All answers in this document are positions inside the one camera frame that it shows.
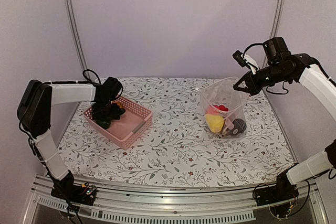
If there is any floral table mat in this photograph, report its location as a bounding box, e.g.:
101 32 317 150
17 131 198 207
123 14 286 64
58 77 295 187

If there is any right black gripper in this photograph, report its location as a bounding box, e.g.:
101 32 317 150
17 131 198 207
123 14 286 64
234 62 291 95

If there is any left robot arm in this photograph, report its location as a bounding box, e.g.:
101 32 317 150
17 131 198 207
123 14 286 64
17 77 123 180

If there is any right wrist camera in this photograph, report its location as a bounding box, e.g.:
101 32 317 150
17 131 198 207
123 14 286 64
233 50 259 74

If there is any dark purple toy fruit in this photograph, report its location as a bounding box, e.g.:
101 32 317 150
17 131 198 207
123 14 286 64
227 119 247 137

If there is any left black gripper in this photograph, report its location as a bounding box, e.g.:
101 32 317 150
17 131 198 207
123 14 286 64
93 99 120 120

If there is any yellow toy pepper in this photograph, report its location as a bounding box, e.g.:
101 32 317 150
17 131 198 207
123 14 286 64
205 114 225 133

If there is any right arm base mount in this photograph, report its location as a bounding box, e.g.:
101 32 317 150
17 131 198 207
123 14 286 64
252 174 299 219

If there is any left aluminium frame post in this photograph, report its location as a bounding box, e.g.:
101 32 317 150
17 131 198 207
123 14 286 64
64 0 88 71

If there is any aluminium front rail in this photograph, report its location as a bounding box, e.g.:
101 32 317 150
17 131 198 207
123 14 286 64
23 175 331 223

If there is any pink plastic basket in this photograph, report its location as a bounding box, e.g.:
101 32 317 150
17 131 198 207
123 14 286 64
82 97 153 150

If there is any clear zip top bag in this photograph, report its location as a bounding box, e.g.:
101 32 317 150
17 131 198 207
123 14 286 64
196 77 247 138

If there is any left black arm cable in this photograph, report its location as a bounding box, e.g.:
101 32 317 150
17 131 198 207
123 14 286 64
82 69 102 84

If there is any green toy cucumber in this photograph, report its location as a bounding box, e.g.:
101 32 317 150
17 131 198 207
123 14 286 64
95 119 111 130

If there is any aluminium frame post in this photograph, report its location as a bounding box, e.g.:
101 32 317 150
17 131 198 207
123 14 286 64
269 0 285 38
64 0 88 71

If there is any red toy apple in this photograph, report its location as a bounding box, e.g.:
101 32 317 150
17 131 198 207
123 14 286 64
213 105 229 112

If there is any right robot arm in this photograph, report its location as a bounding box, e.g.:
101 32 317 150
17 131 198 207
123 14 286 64
233 37 335 201

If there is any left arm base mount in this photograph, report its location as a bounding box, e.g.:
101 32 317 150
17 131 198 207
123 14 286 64
49 171 97 206

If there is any right aluminium frame post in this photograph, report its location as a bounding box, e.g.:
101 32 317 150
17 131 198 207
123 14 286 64
269 0 285 38

